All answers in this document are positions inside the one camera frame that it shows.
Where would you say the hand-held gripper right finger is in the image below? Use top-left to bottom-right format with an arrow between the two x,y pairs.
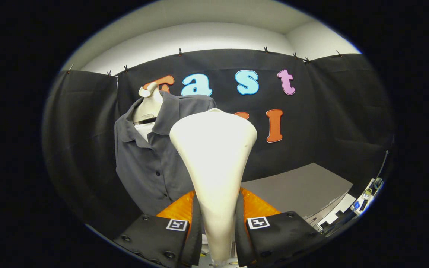
235,187 -> 327,268

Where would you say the row of black cloth clips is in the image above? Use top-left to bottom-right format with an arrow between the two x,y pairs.
67,47 -> 343,77

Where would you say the white device with cables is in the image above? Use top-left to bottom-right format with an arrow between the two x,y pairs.
350,178 -> 384,216

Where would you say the white garment steamer head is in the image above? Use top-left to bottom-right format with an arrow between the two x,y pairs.
169,108 -> 258,267

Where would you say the black backdrop cloth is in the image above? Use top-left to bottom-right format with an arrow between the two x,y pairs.
42,48 -> 394,239

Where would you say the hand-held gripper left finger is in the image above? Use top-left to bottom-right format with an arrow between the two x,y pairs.
112,190 -> 203,268

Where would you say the grey cabinet with drawers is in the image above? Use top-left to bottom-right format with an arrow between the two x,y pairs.
241,163 -> 355,229

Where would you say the cream mannequin torso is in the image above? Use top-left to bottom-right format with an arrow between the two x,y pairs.
133,82 -> 164,142

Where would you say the grey button-up shirt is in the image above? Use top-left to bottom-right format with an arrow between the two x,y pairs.
114,91 -> 218,216

